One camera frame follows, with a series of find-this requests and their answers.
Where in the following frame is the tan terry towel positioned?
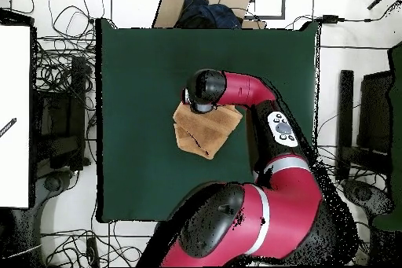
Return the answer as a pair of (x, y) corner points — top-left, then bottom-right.
(172, 101), (243, 160)

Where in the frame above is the dark green table cloth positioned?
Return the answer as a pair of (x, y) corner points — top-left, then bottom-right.
(95, 17), (321, 223)

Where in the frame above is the dark blue clothing pile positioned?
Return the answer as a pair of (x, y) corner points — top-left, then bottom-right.
(175, 0), (243, 29)

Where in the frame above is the brown cardboard box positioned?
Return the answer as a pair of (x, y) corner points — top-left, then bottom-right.
(152, 0), (268, 30)

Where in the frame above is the black equipment stand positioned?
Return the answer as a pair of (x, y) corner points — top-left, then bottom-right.
(31, 55), (92, 171)

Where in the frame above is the grey round stand base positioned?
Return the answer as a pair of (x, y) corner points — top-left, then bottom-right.
(42, 170), (76, 193)
(340, 178), (395, 218)

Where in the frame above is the black power strip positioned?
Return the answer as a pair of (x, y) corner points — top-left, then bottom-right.
(86, 237), (100, 267)

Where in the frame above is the white board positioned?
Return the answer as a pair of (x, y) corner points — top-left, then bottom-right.
(0, 24), (32, 209)

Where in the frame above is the black marker pen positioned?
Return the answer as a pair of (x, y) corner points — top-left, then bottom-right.
(0, 117), (17, 138)

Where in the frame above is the black cable tangle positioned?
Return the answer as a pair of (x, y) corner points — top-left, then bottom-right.
(313, 145), (390, 187)
(34, 0), (104, 118)
(40, 228), (145, 267)

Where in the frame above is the black adapter cable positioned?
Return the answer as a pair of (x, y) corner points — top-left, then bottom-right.
(283, 0), (402, 30)

